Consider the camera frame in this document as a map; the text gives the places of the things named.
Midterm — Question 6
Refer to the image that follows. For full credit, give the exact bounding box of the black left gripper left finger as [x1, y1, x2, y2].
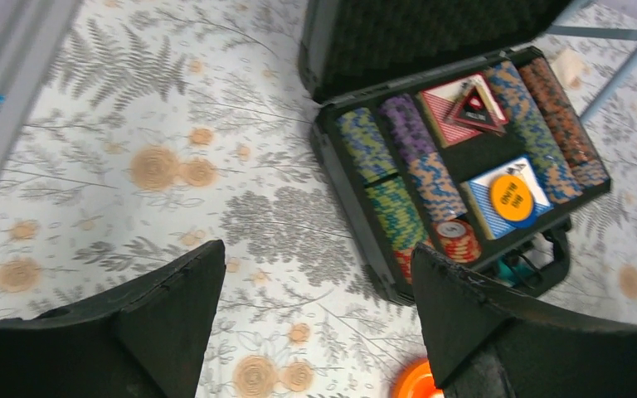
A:
[0, 240, 226, 397]

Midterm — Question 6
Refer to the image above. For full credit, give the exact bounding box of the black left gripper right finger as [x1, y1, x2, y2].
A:
[411, 244, 637, 397]

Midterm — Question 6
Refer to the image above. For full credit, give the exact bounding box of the orange curved toy block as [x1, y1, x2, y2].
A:
[390, 357, 445, 398]

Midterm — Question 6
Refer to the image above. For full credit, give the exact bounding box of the blue small blind button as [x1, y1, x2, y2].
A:
[507, 211, 537, 229]

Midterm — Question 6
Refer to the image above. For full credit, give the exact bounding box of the yellow big blind button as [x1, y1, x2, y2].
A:
[489, 175, 535, 223]

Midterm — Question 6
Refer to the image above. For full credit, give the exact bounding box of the blue card deck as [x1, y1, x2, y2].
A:
[461, 156, 552, 240]

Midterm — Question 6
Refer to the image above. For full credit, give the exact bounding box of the black poker set case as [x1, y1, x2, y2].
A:
[299, 1, 610, 305]

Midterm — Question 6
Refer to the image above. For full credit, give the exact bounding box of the black all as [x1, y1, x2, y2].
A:
[445, 83, 508, 136]

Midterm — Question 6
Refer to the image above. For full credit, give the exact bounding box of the teal toy block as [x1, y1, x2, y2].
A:
[496, 257, 534, 287]

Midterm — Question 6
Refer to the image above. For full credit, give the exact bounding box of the red yellow chip row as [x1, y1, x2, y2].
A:
[392, 219, 482, 284]

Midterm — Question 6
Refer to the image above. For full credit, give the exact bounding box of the floral table mat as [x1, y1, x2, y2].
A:
[0, 1, 637, 397]

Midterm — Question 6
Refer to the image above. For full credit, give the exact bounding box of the green chip row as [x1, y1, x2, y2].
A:
[336, 108, 429, 251]

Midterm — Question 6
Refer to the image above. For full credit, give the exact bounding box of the purple blue chip row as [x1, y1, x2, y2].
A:
[379, 95, 467, 223]

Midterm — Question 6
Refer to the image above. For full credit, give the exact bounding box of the orange blue chip row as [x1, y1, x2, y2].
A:
[518, 57, 610, 188]

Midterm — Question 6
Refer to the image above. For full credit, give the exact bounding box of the red card deck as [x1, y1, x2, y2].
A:
[417, 72, 508, 148]

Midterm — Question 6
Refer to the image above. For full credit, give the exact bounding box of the blue tripod stand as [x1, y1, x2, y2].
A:
[536, 1, 637, 123]

